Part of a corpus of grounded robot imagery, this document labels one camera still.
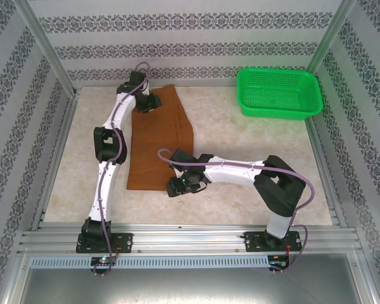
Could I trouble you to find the brown long pants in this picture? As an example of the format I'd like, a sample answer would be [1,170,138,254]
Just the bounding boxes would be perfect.
[126,84,195,192]

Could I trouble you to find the sheet metal panel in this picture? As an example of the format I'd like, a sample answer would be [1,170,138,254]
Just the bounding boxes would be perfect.
[0,253,378,304]

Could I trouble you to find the green plastic basket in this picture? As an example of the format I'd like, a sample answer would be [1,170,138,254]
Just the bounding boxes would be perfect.
[236,68,324,122]

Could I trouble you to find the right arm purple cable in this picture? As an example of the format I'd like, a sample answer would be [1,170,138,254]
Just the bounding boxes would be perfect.
[157,148,316,273]

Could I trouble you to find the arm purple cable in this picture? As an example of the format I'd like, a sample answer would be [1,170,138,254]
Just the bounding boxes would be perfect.
[93,61,153,277]
[157,148,316,273]

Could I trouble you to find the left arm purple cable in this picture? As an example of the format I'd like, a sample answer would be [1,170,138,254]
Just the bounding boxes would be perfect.
[93,61,153,277]

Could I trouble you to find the aluminium mounting rail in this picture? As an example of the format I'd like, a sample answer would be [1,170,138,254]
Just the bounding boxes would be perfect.
[17,221,362,258]

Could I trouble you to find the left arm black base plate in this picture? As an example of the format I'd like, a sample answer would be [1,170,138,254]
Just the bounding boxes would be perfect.
[75,232,134,255]

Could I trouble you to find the slotted grey cable duct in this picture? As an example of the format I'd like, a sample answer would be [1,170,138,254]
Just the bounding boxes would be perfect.
[29,255,272,270]

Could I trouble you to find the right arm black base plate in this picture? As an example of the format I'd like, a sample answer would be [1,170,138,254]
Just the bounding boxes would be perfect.
[244,231,303,253]

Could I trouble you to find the aluminium frame post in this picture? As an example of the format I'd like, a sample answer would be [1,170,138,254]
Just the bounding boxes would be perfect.
[13,0,77,96]
[305,0,358,77]

